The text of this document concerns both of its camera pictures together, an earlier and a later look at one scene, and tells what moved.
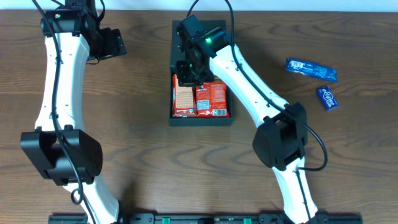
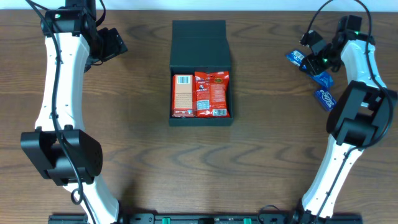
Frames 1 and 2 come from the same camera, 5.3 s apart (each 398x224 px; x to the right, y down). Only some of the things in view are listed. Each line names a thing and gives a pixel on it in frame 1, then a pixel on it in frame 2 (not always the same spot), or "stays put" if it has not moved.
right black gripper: (187, 76) → (315, 64)
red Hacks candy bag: (211, 99) stays put
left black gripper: (110, 48) stays put
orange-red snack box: (185, 102) stays put
